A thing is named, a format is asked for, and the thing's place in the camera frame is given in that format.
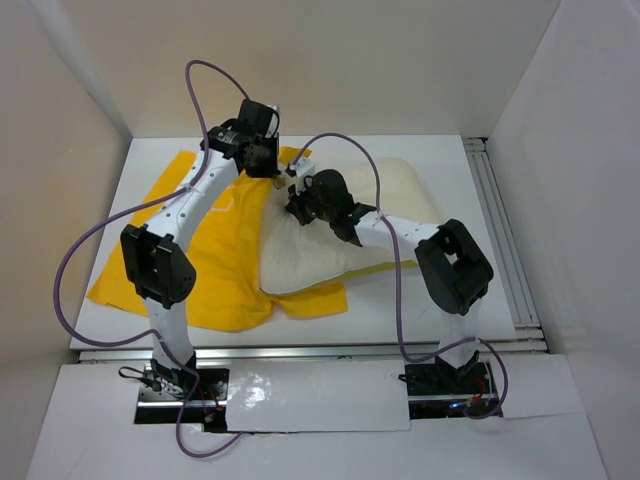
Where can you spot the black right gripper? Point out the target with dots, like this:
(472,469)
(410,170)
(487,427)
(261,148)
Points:
(295,201)

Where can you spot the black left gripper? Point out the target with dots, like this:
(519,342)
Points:
(271,170)

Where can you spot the cream white pillow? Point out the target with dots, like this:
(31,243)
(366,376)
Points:
(295,257)

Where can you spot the yellow printed pillowcase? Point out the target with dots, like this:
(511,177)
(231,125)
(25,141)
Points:
(225,253)

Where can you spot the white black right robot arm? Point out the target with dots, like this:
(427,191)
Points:
(455,271)

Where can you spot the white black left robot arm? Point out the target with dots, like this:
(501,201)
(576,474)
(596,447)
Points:
(155,253)

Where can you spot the white cover sheet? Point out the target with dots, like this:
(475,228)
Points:
(316,396)

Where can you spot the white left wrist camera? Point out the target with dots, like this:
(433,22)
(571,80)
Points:
(273,128)

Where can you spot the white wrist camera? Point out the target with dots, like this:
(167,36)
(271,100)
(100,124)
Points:
(300,172)
(273,128)

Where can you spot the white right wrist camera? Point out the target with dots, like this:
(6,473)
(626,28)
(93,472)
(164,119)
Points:
(300,172)

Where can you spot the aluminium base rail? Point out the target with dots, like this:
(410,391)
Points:
(366,352)

